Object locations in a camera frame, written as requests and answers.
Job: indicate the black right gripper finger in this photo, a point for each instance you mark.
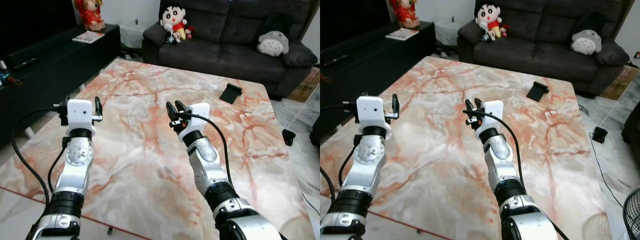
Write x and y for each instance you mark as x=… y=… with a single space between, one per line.
x=478 y=105
x=171 y=110
x=180 y=107
x=468 y=107

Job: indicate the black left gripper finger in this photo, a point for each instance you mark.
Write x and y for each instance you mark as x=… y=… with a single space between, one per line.
x=395 y=104
x=98 y=106
x=63 y=107
x=351 y=103

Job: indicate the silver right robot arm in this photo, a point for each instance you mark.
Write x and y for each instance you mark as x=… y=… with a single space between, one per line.
x=502 y=165
x=207 y=170

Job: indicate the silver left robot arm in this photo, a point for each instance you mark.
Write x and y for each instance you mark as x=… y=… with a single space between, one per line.
x=75 y=170
x=367 y=165

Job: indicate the black low tv cabinet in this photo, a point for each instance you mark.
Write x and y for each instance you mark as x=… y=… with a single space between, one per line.
x=370 y=70
x=45 y=85

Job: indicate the black remote control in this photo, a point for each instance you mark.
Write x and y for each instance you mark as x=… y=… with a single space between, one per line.
x=336 y=60
x=25 y=63

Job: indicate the brown cardboard box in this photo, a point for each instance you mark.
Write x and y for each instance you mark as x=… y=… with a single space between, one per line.
x=306 y=86
x=621 y=82

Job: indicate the small black folded stand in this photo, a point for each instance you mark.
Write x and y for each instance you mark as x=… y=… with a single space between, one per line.
x=538 y=91
x=231 y=93

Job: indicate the red blue small tool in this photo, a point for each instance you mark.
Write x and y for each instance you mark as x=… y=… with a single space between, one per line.
x=7 y=79

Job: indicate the black power adapter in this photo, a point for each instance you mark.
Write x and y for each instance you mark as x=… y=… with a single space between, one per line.
x=599 y=134
x=288 y=137

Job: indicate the white red printed booklet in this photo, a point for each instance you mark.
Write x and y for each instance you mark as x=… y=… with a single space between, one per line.
x=401 y=34
x=88 y=37

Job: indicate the white marbled side stool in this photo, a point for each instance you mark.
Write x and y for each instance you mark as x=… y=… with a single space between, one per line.
x=131 y=36
x=446 y=33

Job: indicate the dark grey fabric sofa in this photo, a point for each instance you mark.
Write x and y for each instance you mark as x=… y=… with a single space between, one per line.
x=540 y=55
x=240 y=55

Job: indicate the black television screen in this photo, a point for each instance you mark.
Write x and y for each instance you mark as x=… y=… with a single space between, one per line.
x=30 y=20
x=350 y=20

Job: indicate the cartoon boy plush doll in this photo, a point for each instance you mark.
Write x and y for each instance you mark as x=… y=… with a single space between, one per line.
x=173 y=22
x=489 y=21

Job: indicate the red dressed figure doll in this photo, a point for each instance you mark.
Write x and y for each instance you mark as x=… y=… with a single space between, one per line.
x=90 y=14
x=405 y=12

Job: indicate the grey white round plush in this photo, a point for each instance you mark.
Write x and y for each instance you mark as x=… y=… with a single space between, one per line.
x=586 y=43
x=272 y=44

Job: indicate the dark grey sofa cushion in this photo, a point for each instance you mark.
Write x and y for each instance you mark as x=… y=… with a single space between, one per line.
x=276 y=22
x=591 y=21

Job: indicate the dark upholstered chair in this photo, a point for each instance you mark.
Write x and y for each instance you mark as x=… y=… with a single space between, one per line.
x=632 y=124

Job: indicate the white fan grille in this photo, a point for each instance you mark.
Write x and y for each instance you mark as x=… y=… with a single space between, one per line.
x=595 y=229

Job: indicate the black fan grille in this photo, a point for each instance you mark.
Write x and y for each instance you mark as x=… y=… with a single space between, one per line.
x=632 y=215

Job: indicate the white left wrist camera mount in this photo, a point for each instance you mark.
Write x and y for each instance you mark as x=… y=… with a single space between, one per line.
x=80 y=112
x=371 y=110

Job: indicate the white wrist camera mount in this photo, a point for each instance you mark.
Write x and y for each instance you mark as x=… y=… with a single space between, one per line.
x=199 y=117
x=371 y=110
x=494 y=112
x=80 y=112

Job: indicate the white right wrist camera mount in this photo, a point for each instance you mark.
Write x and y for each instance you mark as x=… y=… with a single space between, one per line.
x=199 y=117
x=494 y=112

